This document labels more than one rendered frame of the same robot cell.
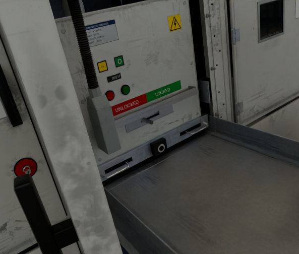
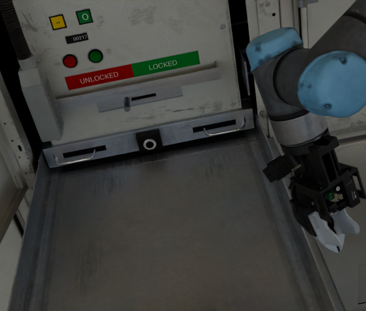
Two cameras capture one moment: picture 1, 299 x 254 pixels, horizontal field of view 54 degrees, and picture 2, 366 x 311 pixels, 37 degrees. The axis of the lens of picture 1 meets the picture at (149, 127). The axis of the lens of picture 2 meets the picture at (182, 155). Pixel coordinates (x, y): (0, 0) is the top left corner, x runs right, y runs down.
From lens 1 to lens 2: 75 cm
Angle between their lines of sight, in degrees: 30
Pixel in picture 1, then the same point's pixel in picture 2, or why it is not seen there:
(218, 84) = not seen: hidden behind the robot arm
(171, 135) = (175, 129)
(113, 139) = (47, 126)
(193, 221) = (94, 259)
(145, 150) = (128, 140)
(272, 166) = (255, 228)
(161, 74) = (160, 39)
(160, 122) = (157, 106)
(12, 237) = not seen: outside the picture
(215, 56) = (263, 23)
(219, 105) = not seen: hidden behind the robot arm
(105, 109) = (33, 88)
